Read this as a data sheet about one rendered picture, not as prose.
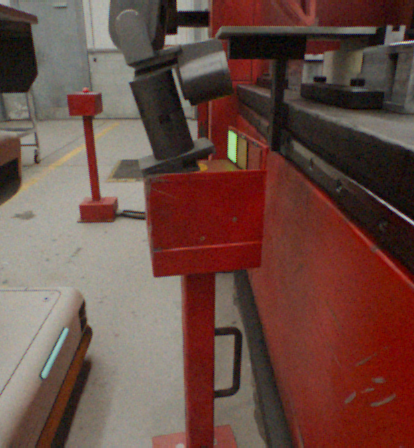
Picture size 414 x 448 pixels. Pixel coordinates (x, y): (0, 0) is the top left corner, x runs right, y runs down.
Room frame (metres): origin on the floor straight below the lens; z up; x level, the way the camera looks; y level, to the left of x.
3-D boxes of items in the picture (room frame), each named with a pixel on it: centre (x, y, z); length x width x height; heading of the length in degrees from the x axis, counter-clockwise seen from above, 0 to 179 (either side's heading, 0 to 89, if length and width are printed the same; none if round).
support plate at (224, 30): (0.81, -0.15, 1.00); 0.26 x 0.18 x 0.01; 92
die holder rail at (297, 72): (1.36, -0.28, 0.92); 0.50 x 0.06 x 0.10; 2
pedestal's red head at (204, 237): (0.58, 0.02, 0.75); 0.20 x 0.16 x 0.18; 11
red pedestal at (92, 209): (2.43, 0.73, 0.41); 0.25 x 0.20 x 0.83; 92
